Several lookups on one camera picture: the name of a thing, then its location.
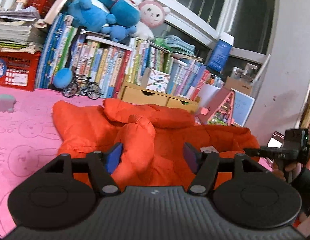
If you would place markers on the small blue plush toy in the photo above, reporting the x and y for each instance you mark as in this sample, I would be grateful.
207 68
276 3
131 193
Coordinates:
117 31

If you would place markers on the blue white cat plush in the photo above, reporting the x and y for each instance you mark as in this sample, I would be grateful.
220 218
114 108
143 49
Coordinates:
124 10

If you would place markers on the cardboard box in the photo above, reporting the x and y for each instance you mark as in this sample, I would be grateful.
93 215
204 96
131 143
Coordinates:
238 86

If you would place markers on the small glowing screen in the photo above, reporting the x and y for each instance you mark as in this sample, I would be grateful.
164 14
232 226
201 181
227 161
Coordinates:
275 140

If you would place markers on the person's right forearm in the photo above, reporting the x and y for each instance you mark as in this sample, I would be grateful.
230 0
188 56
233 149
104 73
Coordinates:
306 187

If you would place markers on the black model bicycle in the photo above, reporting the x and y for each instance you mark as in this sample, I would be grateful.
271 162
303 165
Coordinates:
93 91

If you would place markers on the row of pastel books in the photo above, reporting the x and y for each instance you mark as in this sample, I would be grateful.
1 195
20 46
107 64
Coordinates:
190 77

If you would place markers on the clear plastic jar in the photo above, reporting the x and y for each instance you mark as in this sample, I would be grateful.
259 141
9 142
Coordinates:
22 2

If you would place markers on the small grey toy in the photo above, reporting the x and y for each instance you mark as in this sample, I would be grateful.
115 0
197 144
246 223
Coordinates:
4 103

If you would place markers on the leaning beige board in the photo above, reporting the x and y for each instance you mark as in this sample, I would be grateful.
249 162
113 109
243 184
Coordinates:
59 5

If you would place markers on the stack of papers and magazines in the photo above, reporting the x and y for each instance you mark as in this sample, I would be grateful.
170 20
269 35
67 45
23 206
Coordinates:
14 30

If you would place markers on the white framed board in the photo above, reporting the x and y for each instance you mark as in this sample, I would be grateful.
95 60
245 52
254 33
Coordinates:
242 107

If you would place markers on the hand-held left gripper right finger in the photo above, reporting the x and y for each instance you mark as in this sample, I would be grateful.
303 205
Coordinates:
190 157

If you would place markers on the row of tall blue books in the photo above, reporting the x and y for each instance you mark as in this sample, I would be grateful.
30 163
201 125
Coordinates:
54 50

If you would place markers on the green plush toy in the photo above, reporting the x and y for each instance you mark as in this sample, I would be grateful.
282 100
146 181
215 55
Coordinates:
161 41

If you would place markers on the white pencil-print box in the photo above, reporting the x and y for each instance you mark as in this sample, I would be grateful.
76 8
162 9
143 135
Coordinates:
158 80

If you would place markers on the pink rabbit-print blanket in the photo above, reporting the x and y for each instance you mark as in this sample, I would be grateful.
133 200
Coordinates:
24 142

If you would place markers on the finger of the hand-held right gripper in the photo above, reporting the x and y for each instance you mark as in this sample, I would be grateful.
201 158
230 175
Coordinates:
256 152

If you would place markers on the triangular miniature house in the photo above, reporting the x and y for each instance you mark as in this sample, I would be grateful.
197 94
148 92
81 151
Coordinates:
220 110

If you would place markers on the red plastic crate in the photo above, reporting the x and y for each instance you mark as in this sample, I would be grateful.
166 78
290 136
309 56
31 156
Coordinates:
17 72

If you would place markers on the person's right hand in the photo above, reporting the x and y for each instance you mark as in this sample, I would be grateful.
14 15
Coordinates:
279 173

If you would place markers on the white window frame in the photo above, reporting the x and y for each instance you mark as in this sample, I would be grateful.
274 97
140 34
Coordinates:
195 15

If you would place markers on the white plastic stand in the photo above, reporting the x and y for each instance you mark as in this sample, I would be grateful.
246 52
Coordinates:
245 71

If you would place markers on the wooden drawer organiser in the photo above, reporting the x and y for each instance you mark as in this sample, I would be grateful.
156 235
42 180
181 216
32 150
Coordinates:
134 95

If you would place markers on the row of green yellow books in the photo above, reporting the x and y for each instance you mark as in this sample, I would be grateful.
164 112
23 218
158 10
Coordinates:
150 55

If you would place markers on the white paper sheet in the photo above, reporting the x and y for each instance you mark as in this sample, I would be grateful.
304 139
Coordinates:
207 90

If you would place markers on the pink white rabbit plush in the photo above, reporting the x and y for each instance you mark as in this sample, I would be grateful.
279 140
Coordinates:
152 13

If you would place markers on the red plastic basket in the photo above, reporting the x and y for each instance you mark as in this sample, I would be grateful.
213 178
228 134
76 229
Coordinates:
39 1

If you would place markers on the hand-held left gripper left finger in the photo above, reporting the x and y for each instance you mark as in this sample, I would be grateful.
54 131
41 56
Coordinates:
115 157

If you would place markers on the stack of teal notebooks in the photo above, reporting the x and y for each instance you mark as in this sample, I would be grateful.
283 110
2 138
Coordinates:
181 43

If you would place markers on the orange down jacket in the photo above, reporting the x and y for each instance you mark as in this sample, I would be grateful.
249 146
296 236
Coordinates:
89 130

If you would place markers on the blue printed box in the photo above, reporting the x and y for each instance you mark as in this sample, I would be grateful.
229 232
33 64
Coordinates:
220 55

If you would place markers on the round blue plush toy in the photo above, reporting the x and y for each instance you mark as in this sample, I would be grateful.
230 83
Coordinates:
62 78

